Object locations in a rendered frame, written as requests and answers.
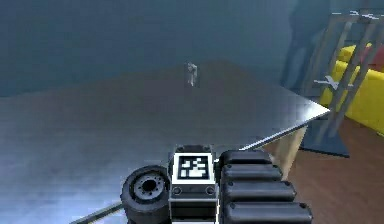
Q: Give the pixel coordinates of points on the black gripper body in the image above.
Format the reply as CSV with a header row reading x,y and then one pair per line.
x,y
146,193

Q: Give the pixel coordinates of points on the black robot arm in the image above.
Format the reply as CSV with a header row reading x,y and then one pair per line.
x,y
253,190

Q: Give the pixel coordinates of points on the small grey figure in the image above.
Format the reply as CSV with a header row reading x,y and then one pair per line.
x,y
191,74

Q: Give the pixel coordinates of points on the yellow sofa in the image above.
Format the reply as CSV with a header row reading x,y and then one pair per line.
x,y
365,100

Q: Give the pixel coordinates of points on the grey metal table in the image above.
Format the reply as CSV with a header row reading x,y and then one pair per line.
x,y
133,133

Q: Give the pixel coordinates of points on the grey metal chair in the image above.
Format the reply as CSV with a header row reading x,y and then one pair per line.
x,y
346,76

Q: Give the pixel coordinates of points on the red cushion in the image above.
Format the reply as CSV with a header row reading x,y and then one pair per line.
x,y
376,56

